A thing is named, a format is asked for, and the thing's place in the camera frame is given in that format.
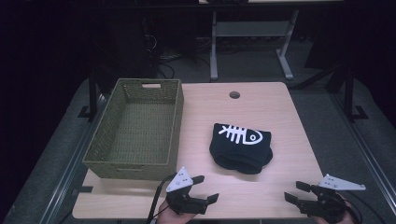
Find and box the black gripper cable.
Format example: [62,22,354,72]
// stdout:
[344,190,364,224]
[145,173,177,224]

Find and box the green woven basket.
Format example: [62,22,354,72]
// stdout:
[81,77,185,182]

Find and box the aluminium floor rail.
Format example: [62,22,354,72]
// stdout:
[38,92,108,224]
[329,92,396,217]

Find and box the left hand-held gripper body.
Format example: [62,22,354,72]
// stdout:
[165,166,208,216]

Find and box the black metal stand post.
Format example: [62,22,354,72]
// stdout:
[343,65,370,123]
[77,68,101,122]

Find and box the person's left hand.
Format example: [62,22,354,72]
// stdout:
[156,200,197,224]

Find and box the tangle of floor cables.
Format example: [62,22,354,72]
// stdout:
[141,32,213,80]

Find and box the person's right hand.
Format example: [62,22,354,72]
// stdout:
[312,194,358,224]

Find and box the black cloth with fishbone print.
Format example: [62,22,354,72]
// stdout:
[208,122,275,175]

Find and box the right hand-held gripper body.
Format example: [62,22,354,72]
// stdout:
[296,173,367,224]

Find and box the grey metal desk frame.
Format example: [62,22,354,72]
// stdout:
[209,9,301,82]

